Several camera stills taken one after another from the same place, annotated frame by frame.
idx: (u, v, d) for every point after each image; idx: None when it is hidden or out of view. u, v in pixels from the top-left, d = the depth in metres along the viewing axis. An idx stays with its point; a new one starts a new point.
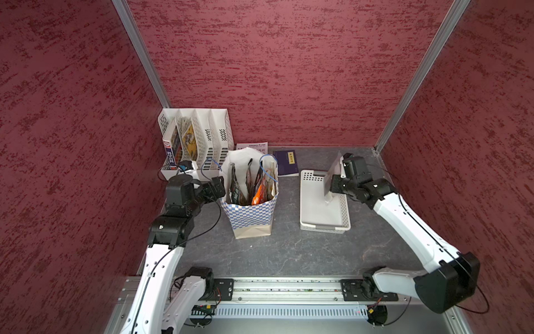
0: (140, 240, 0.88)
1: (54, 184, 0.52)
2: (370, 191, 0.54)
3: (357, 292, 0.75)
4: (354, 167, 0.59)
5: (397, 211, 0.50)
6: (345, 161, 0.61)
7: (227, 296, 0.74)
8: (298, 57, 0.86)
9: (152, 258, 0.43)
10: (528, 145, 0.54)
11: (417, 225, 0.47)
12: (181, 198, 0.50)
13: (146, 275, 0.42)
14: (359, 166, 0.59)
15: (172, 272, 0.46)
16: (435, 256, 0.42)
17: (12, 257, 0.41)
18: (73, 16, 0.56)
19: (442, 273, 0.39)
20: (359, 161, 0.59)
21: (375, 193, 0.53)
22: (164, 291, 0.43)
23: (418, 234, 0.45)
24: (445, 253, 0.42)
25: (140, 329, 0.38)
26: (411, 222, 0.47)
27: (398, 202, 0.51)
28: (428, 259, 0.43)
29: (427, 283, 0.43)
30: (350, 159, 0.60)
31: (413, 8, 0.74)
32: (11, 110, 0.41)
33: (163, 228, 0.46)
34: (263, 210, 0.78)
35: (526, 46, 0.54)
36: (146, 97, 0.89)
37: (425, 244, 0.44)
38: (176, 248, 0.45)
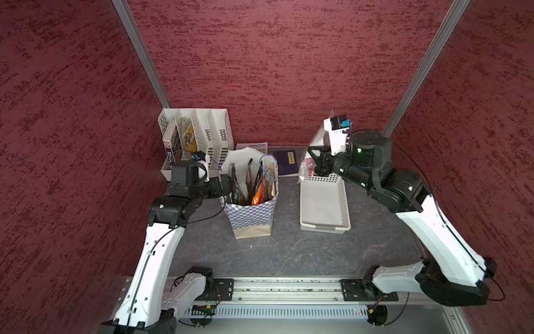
0: (140, 240, 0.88)
1: (54, 184, 0.52)
2: (404, 195, 0.37)
3: (357, 292, 0.75)
4: (380, 157, 0.38)
5: (437, 227, 0.38)
6: (368, 146, 0.38)
7: (227, 296, 0.74)
8: (298, 57, 0.86)
9: (151, 237, 0.42)
10: (528, 145, 0.54)
11: (455, 241, 0.39)
12: (185, 179, 0.50)
13: (146, 252, 0.41)
14: (386, 155, 0.39)
15: (172, 250, 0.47)
16: (472, 277, 0.38)
17: (12, 257, 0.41)
18: (73, 16, 0.56)
19: (481, 296, 0.36)
20: (387, 146, 0.38)
21: (411, 197, 0.38)
22: (163, 268, 0.42)
23: (456, 252, 0.38)
24: (478, 269, 0.38)
25: (140, 305, 0.37)
26: (451, 240, 0.38)
27: (435, 210, 0.39)
28: (461, 275, 0.39)
29: (452, 291, 0.40)
30: (376, 145, 0.37)
31: (413, 8, 0.74)
32: (11, 110, 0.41)
33: (163, 207, 0.45)
34: (263, 210, 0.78)
35: (526, 46, 0.54)
36: (146, 97, 0.89)
37: (464, 264, 0.38)
38: (176, 228, 0.44)
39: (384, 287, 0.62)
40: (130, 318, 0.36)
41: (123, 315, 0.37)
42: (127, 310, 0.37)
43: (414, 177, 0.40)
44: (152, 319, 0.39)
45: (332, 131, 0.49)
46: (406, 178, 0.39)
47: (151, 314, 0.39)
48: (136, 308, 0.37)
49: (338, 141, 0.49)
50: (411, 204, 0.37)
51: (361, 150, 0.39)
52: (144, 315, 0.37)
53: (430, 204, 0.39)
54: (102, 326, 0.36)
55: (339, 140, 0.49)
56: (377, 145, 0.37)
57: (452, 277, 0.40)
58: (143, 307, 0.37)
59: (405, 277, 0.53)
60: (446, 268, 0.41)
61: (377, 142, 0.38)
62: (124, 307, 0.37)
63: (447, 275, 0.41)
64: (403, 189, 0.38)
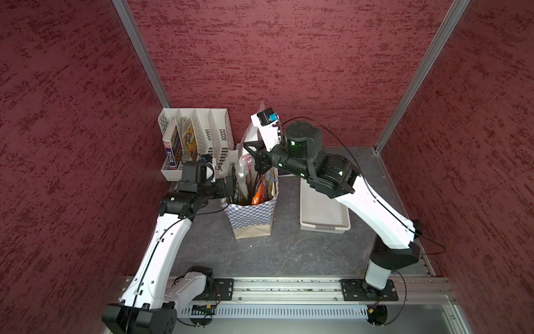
0: (140, 240, 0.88)
1: (54, 184, 0.52)
2: (335, 180, 0.40)
3: (357, 292, 0.75)
4: (312, 148, 0.39)
5: (368, 202, 0.42)
6: (301, 138, 0.38)
7: (227, 296, 0.74)
8: (298, 56, 0.86)
9: (162, 226, 0.45)
10: (528, 145, 0.54)
11: (387, 213, 0.43)
12: (195, 176, 0.54)
13: (155, 240, 0.44)
14: (317, 145, 0.40)
15: (179, 241, 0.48)
16: (405, 241, 0.42)
17: (12, 257, 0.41)
18: (73, 15, 0.56)
19: (414, 255, 0.41)
20: (318, 136, 0.39)
21: (341, 181, 0.40)
22: (170, 257, 0.44)
23: (389, 222, 0.42)
24: (409, 233, 0.43)
25: (145, 287, 0.39)
26: (384, 210, 0.43)
27: (366, 188, 0.43)
28: (397, 241, 0.43)
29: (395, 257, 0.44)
30: (307, 136, 0.38)
31: (413, 8, 0.74)
32: (11, 110, 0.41)
33: (174, 200, 0.49)
34: (262, 210, 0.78)
35: (526, 45, 0.54)
36: (146, 97, 0.89)
37: (397, 230, 0.42)
38: (184, 218, 0.47)
39: (381, 284, 0.62)
40: (135, 299, 0.38)
41: (129, 296, 0.38)
42: (133, 292, 0.38)
43: (343, 163, 0.42)
44: (156, 303, 0.40)
45: (262, 127, 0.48)
46: (336, 164, 0.42)
47: (156, 299, 0.40)
48: (142, 290, 0.39)
49: (270, 136, 0.51)
50: (343, 188, 0.40)
51: (296, 142, 0.39)
52: (149, 296, 0.38)
53: (359, 185, 0.42)
54: (108, 307, 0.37)
55: (272, 135, 0.51)
56: (308, 136, 0.38)
57: (391, 244, 0.44)
58: (149, 289, 0.39)
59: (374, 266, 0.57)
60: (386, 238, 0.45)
61: (308, 133, 0.39)
62: (131, 289, 0.39)
63: (389, 245, 0.45)
64: (334, 175, 0.40)
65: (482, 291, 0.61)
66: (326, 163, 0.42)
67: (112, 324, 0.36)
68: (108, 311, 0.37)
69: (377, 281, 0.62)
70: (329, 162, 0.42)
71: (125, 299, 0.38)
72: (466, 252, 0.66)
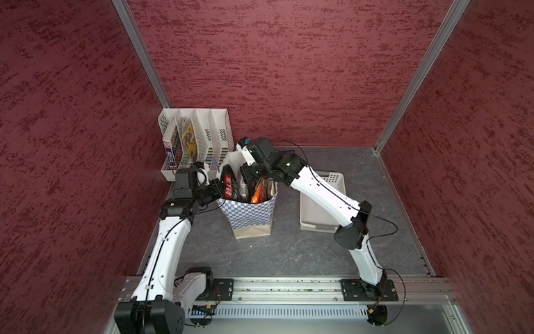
0: (140, 239, 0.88)
1: (54, 184, 0.52)
2: (284, 171, 0.53)
3: (357, 292, 0.75)
4: (261, 152, 0.56)
5: (311, 185, 0.53)
6: (250, 147, 0.57)
7: (227, 296, 0.74)
8: (297, 57, 0.86)
9: (165, 227, 0.49)
10: (528, 145, 0.54)
11: (329, 193, 0.53)
12: (189, 182, 0.59)
13: (160, 240, 0.47)
14: (265, 149, 0.57)
15: (183, 239, 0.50)
16: (347, 216, 0.50)
17: (12, 257, 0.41)
18: (73, 15, 0.56)
19: (355, 228, 0.49)
20: (263, 142, 0.56)
21: (289, 171, 0.53)
22: (176, 255, 0.47)
23: (331, 200, 0.52)
24: (352, 209, 0.52)
25: (156, 282, 0.41)
26: (325, 191, 0.53)
27: (310, 175, 0.54)
28: (341, 217, 0.51)
29: (345, 236, 0.53)
30: (255, 145, 0.56)
31: (413, 8, 0.74)
32: (12, 110, 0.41)
33: (173, 205, 0.53)
34: (262, 210, 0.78)
35: (526, 46, 0.54)
36: (146, 97, 0.89)
37: (338, 207, 0.51)
38: (185, 218, 0.51)
39: (374, 279, 0.64)
40: (148, 293, 0.39)
41: (141, 292, 0.40)
42: (144, 288, 0.40)
43: (293, 156, 0.56)
44: (169, 296, 0.42)
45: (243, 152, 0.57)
46: (286, 159, 0.55)
47: (168, 291, 0.42)
48: (154, 284, 0.40)
49: None
50: (291, 177, 0.53)
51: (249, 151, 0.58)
52: (161, 289, 0.40)
53: (304, 173, 0.54)
54: (119, 304, 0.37)
55: None
56: (256, 145, 0.56)
57: (341, 223, 0.53)
58: (160, 282, 0.41)
59: (360, 253, 0.58)
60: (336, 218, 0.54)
61: (256, 142, 0.56)
62: (142, 285, 0.40)
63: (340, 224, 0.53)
64: (283, 167, 0.54)
65: (482, 291, 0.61)
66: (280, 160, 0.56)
67: (126, 321, 0.37)
68: (120, 309, 0.37)
69: (369, 275, 0.64)
70: (282, 158, 0.56)
71: (137, 294, 0.39)
72: (466, 252, 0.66)
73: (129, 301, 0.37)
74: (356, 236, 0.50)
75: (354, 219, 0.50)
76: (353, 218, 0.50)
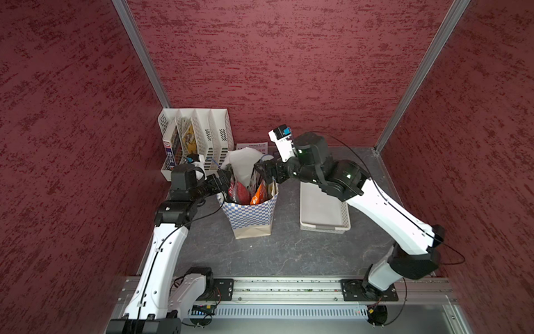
0: (140, 239, 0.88)
1: (54, 184, 0.52)
2: (344, 184, 0.42)
3: (357, 292, 0.75)
4: (318, 154, 0.43)
5: (378, 205, 0.42)
6: (304, 146, 0.43)
7: (227, 296, 0.74)
8: (298, 57, 0.86)
9: (160, 236, 0.45)
10: (528, 145, 0.54)
11: (400, 215, 0.42)
12: (185, 183, 0.53)
13: (154, 250, 0.44)
14: (322, 152, 0.44)
15: (178, 250, 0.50)
16: (423, 246, 0.41)
17: (12, 257, 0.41)
18: (73, 16, 0.56)
19: (432, 261, 0.39)
20: (321, 143, 0.43)
21: (350, 184, 0.42)
22: (170, 267, 0.45)
23: (402, 225, 0.42)
24: (427, 237, 0.42)
25: (149, 298, 0.39)
26: (393, 211, 0.42)
27: (375, 191, 0.43)
28: (414, 247, 0.42)
29: (414, 265, 0.43)
30: (311, 144, 0.43)
31: (413, 8, 0.74)
32: (11, 110, 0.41)
33: (169, 209, 0.49)
34: (262, 210, 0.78)
35: (526, 46, 0.54)
36: (146, 97, 0.89)
37: (411, 234, 0.41)
38: (181, 227, 0.48)
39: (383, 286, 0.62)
40: (140, 311, 0.38)
41: (133, 309, 0.38)
42: (137, 304, 0.38)
43: (353, 165, 0.45)
44: (161, 313, 0.40)
45: (277, 142, 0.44)
46: (345, 168, 0.44)
47: (161, 307, 0.41)
48: (146, 301, 0.39)
49: (286, 149, 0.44)
50: (352, 193, 0.42)
51: (301, 151, 0.44)
52: (154, 307, 0.39)
53: (369, 187, 0.43)
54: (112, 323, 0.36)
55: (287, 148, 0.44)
56: (312, 144, 0.43)
57: (407, 248, 0.44)
58: (154, 299, 0.39)
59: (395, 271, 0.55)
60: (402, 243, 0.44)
61: (312, 141, 0.43)
62: (134, 302, 0.39)
63: (406, 250, 0.44)
64: (343, 179, 0.42)
65: (482, 291, 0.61)
66: (335, 167, 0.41)
67: None
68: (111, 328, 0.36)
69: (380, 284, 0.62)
70: (338, 165, 0.46)
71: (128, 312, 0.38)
72: (466, 252, 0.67)
73: (121, 321, 0.37)
74: (432, 268, 0.40)
75: (430, 250, 0.41)
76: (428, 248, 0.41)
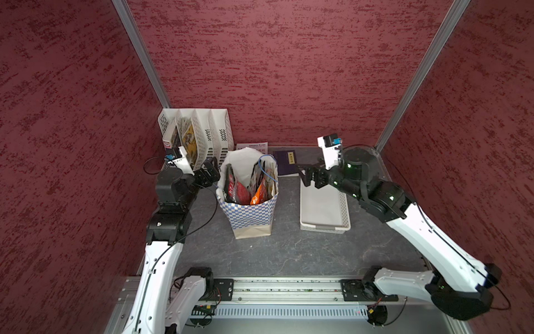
0: (140, 239, 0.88)
1: (54, 184, 0.52)
2: (385, 204, 0.43)
3: (357, 292, 0.75)
4: (366, 172, 0.44)
5: (421, 232, 0.42)
6: (356, 163, 0.44)
7: (227, 296, 0.74)
8: (298, 57, 0.86)
9: (152, 255, 0.43)
10: (528, 145, 0.54)
11: (444, 245, 0.41)
12: (174, 195, 0.48)
13: (147, 271, 0.41)
14: (372, 171, 0.44)
15: (172, 267, 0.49)
16: (470, 281, 0.38)
17: (12, 257, 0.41)
18: (73, 16, 0.56)
19: (482, 302, 0.36)
20: (373, 163, 0.43)
21: (392, 206, 0.43)
22: (165, 287, 0.43)
23: (447, 255, 0.40)
24: (478, 274, 0.39)
25: (144, 325, 0.38)
26: (439, 241, 0.41)
27: (420, 217, 0.43)
28: (460, 280, 0.39)
29: (459, 303, 0.40)
30: (361, 161, 0.44)
31: (413, 8, 0.74)
32: (12, 110, 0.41)
33: (160, 225, 0.46)
34: (262, 210, 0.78)
35: (526, 46, 0.54)
36: (146, 97, 0.89)
37: (458, 266, 0.39)
38: (175, 244, 0.45)
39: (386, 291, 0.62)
40: None
41: None
42: (131, 331, 0.37)
43: (398, 188, 0.45)
44: None
45: (324, 149, 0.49)
46: (391, 189, 0.45)
47: (158, 331, 0.39)
48: (141, 328, 0.37)
49: (331, 157, 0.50)
50: (393, 213, 0.42)
51: (351, 165, 0.45)
52: (149, 333, 0.37)
53: (412, 213, 0.43)
54: None
55: (332, 156, 0.62)
56: (363, 162, 0.44)
57: (455, 282, 0.40)
58: (149, 325, 0.38)
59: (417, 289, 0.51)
60: (448, 275, 0.41)
61: (363, 159, 0.44)
62: (128, 328, 0.37)
63: (454, 285, 0.41)
64: (384, 199, 0.44)
65: None
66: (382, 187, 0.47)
67: None
68: None
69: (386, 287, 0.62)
70: (384, 186, 0.46)
71: None
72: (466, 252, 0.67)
73: None
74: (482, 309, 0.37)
75: (480, 288, 0.38)
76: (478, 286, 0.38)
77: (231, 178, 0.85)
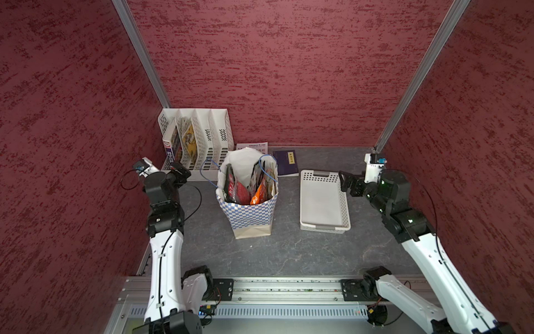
0: (140, 239, 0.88)
1: (54, 184, 0.52)
2: (402, 226, 0.48)
3: (357, 292, 0.75)
4: (397, 193, 0.50)
5: (429, 257, 0.45)
6: (389, 181, 0.51)
7: (227, 296, 0.74)
8: (298, 57, 0.86)
9: (158, 243, 0.48)
10: (528, 145, 0.54)
11: (452, 280, 0.42)
12: (164, 193, 0.53)
13: (157, 257, 0.46)
14: (402, 193, 0.50)
15: (181, 250, 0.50)
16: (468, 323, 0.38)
17: (12, 257, 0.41)
18: (73, 16, 0.56)
19: None
20: (406, 186, 0.49)
21: (408, 229, 0.48)
22: (178, 268, 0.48)
23: (451, 291, 0.41)
24: (480, 321, 0.38)
25: (167, 298, 0.41)
26: (448, 277, 0.42)
27: (434, 246, 0.46)
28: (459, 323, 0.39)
29: None
30: (394, 181, 0.50)
31: (413, 8, 0.74)
32: (12, 110, 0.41)
33: (159, 220, 0.52)
34: (262, 210, 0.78)
35: (526, 45, 0.54)
36: (146, 97, 0.89)
37: (459, 304, 0.40)
38: (176, 230, 0.51)
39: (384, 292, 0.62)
40: (161, 310, 0.39)
41: (153, 312, 0.39)
42: (156, 306, 0.40)
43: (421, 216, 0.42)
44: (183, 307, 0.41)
45: (370, 164, 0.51)
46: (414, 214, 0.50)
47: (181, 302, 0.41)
48: (165, 300, 0.40)
49: (371, 173, 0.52)
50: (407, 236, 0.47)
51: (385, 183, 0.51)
52: (174, 302, 0.40)
53: (429, 241, 0.46)
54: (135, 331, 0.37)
55: (372, 172, 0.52)
56: (396, 181, 0.50)
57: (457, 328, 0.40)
58: (172, 296, 0.41)
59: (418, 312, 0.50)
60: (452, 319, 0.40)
61: (398, 179, 0.51)
62: (152, 305, 0.40)
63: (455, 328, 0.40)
64: (403, 221, 0.49)
65: (482, 291, 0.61)
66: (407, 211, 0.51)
67: None
68: None
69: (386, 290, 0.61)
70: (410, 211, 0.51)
71: (150, 315, 0.39)
72: (466, 252, 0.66)
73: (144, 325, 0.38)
74: None
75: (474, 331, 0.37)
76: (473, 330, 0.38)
77: (231, 177, 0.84)
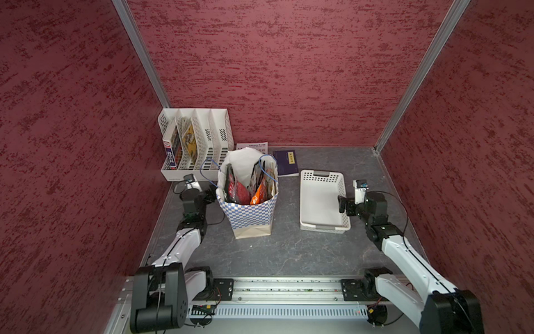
0: (140, 239, 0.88)
1: (54, 184, 0.52)
2: (378, 234, 0.61)
3: (357, 292, 0.75)
4: (377, 208, 0.64)
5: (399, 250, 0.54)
6: (370, 198, 0.65)
7: (227, 296, 0.74)
8: (298, 56, 0.86)
9: (181, 232, 0.60)
10: (528, 145, 0.54)
11: (417, 261, 0.50)
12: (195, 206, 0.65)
13: (177, 237, 0.58)
14: (379, 209, 0.64)
15: (195, 241, 0.60)
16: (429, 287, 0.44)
17: (12, 257, 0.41)
18: (73, 15, 0.56)
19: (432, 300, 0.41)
20: (382, 204, 0.64)
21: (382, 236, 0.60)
22: (188, 251, 0.55)
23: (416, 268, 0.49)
24: (439, 285, 0.44)
25: (173, 257, 0.48)
26: (414, 259, 0.51)
27: (402, 243, 0.56)
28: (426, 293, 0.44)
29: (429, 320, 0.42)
30: (373, 198, 0.65)
31: (413, 8, 0.74)
32: (11, 110, 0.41)
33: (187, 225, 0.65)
34: (262, 210, 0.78)
35: (526, 46, 0.54)
36: (146, 97, 0.89)
37: (423, 277, 0.47)
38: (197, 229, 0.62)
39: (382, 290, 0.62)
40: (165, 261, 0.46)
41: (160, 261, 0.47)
42: (163, 259, 0.47)
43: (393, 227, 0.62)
44: None
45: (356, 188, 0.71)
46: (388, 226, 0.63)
47: None
48: (171, 257, 0.48)
49: (359, 194, 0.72)
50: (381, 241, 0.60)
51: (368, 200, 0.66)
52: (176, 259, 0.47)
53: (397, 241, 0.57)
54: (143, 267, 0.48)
55: (359, 195, 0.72)
56: (376, 200, 0.64)
57: None
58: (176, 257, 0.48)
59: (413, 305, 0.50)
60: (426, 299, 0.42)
61: (377, 198, 0.65)
62: (161, 258, 0.48)
63: None
64: (379, 230, 0.62)
65: (482, 291, 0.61)
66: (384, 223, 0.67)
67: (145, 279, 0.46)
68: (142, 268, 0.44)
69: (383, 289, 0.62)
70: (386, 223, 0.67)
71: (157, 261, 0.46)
72: (466, 252, 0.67)
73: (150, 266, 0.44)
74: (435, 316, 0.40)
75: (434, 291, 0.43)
76: (434, 292, 0.43)
77: (231, 178, 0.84)
